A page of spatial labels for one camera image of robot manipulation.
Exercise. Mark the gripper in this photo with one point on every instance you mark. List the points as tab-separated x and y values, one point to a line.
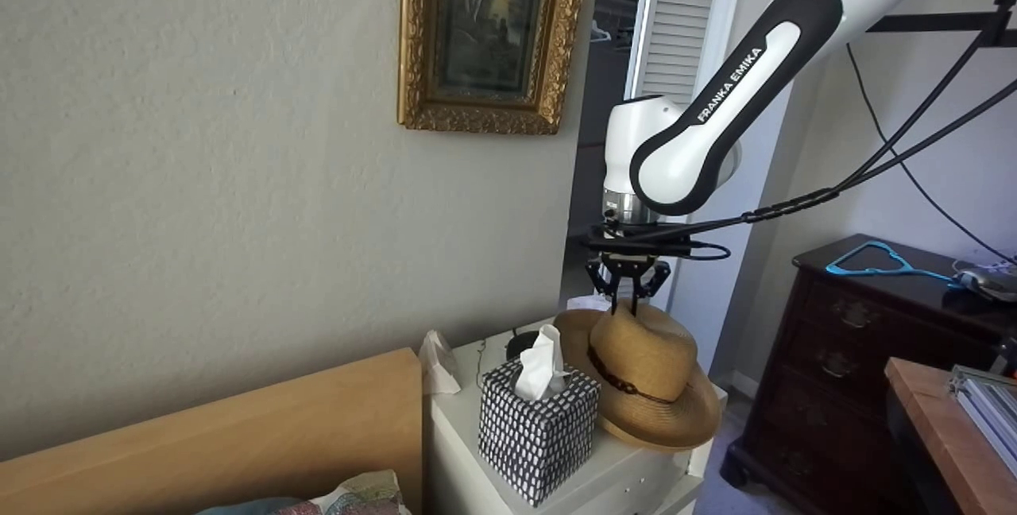
632	261

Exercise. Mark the straw hat with brown band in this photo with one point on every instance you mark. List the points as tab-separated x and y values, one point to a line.
651	364

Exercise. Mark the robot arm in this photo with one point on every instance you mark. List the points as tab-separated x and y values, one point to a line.
715	121

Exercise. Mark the gold framed picture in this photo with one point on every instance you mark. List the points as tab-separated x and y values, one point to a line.
493	30

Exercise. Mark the white tissue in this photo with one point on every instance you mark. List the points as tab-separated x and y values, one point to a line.
540	364

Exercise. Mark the small black round object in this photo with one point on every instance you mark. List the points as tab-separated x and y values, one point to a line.
520	342

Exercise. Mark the black and white tissue box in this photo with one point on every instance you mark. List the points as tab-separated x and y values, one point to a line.
536	439

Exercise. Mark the white nightstand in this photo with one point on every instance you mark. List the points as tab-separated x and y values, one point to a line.
636	475

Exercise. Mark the crumpled white bag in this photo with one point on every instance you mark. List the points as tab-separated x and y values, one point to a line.
437	364

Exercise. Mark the dark wooden dresser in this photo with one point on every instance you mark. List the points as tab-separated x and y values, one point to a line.
834	372

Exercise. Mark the blue clothes hanger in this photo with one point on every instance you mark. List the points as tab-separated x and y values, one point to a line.
866	269

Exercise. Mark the white louvered door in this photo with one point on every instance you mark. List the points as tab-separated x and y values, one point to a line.
675	22

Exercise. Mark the brown wooden table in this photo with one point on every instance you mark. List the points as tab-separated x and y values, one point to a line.
945	435

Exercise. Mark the patterned pillow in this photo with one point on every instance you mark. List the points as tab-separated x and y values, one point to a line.
349	499

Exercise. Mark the grey device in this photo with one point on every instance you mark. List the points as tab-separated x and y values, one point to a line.
989	283

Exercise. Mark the black stand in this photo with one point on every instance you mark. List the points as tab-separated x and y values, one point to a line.
937	22

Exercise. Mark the wooden headboard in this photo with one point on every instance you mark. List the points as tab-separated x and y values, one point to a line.
238	435

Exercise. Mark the aluminium profile rail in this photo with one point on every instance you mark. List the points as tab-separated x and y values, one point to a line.
989	412

